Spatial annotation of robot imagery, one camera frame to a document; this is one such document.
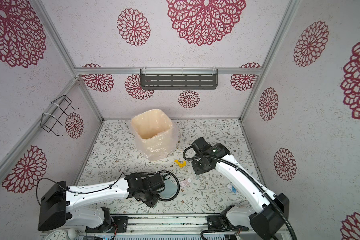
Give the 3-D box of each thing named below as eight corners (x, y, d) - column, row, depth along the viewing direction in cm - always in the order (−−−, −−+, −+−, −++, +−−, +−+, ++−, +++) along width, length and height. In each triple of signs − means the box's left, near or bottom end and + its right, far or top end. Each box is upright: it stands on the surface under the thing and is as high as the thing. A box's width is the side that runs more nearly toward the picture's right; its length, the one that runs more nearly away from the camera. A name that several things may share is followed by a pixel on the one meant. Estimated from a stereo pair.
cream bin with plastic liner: (146, 173, 94) (137, 150, 73) (137, 141, 109) (128, 115, 89) (181, 160, 99) (181, 136, 79) (167, 132, 115) (165, 105, 95)
